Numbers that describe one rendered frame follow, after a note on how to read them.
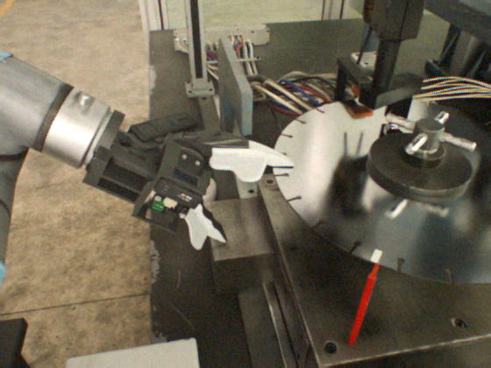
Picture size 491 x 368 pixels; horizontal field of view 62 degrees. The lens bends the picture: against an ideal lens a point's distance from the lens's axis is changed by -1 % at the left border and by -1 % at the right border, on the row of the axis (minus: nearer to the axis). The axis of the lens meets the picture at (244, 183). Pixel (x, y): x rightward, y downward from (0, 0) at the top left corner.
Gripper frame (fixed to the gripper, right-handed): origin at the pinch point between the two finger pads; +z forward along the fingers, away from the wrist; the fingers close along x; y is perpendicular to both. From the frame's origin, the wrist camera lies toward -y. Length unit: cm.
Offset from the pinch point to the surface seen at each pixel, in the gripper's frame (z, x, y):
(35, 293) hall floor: -18, -117, -48
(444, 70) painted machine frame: 50, 17, -67
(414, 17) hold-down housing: 1.4, 26.1, -4.2
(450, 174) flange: 13.2, 17.0, 3.4
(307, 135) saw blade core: 1.8, 8.5, -5.7
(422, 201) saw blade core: 10.6, 14.2, 6.6
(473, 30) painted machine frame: 21.4, 28.3, -26.2
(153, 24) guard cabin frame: -22, -30, -106
